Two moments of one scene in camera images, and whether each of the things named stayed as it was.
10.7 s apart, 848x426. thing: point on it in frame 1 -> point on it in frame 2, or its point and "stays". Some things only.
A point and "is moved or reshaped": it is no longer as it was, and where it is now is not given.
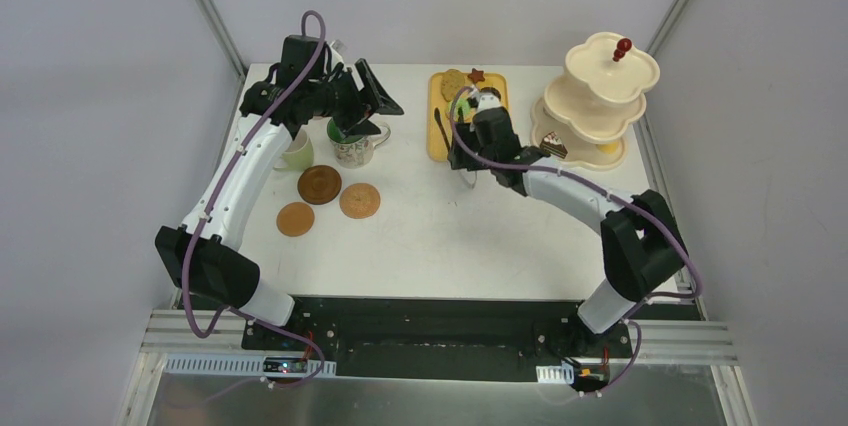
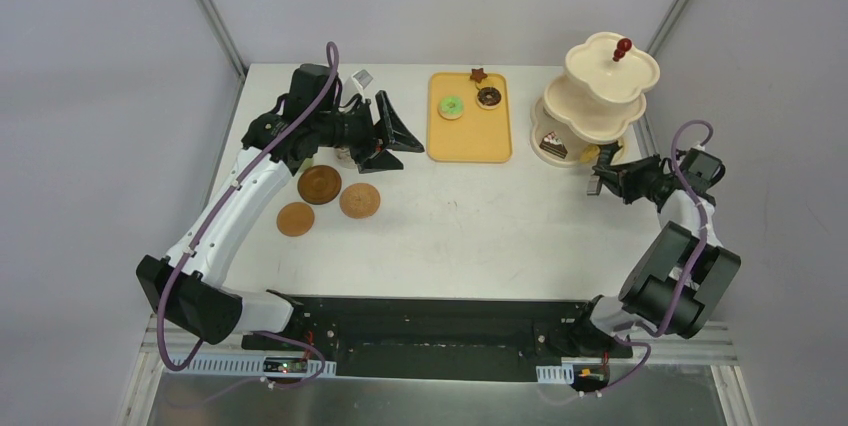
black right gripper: x=465 y=156 -> x=626 y=174
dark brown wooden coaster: x=319 y=184 stays
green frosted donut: x=465 y=104 is moved or reshaped
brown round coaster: x=359 y=200 stays
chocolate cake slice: x=553 y=143 stays
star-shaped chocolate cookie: x=476 y=75 stays
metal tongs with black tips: x=460 y=113 -> x=603 y=168
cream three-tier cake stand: x=603 y=90 stays
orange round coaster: x=295 y=219 stays
